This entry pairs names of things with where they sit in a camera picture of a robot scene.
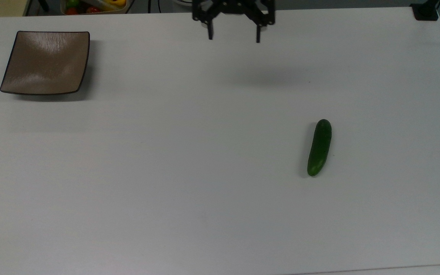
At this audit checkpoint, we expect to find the yellow toy pepper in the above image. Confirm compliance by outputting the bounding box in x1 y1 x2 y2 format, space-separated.
103 0 127 11

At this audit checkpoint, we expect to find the green cucumber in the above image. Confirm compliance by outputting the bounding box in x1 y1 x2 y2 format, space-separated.
307 119 332 177

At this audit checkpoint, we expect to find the basket of toy produce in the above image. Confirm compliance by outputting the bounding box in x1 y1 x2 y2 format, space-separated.
60 0 128 15

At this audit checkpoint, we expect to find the black table clamp mount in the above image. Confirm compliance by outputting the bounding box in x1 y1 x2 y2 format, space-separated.
410 0 440 21

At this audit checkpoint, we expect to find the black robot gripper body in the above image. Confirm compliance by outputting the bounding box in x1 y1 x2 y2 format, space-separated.
192 0 276 27

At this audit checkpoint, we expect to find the square brown ceramic plate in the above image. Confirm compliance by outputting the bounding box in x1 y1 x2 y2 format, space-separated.
0 31 91 95

